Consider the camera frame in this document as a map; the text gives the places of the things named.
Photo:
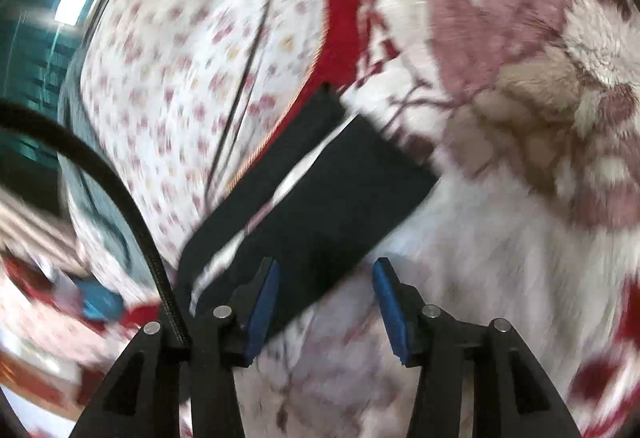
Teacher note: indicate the white floral bed sheet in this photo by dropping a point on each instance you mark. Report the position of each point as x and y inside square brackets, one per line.
[176, 95]

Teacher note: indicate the black pants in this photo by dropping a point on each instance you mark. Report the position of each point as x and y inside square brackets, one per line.
[324, 194]

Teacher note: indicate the red floral plush blanket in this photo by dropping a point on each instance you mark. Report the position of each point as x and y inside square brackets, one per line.
[528, 113]

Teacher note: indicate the blue plastic bag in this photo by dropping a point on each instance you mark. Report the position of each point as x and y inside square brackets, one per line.
[98, 303]

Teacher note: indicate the green window grille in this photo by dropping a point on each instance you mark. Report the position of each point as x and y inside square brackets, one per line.
[38, 40]

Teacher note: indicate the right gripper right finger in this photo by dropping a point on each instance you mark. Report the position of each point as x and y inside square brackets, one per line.
[513, 396]

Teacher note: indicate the teal fuzzy cardigan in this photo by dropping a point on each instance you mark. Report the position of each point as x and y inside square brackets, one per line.
[93, 203]

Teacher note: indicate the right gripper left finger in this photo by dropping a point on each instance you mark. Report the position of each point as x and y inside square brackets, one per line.
[139, 396]

